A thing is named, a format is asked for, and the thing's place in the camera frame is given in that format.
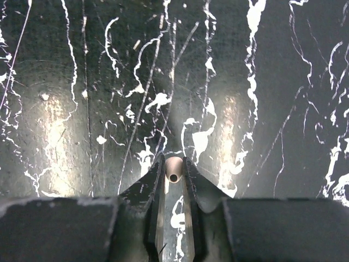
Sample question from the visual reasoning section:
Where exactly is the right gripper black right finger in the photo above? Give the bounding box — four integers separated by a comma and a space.
182, 158, 348, 261

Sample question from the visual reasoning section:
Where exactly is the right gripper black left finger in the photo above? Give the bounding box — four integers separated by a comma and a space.
1, 155, 165, 261

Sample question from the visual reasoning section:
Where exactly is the beige earbud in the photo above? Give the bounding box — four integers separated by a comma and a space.
165, 157, 183, 183

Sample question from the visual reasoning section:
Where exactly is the black marbled table mat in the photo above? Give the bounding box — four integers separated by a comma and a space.
1, 1, 348, 261

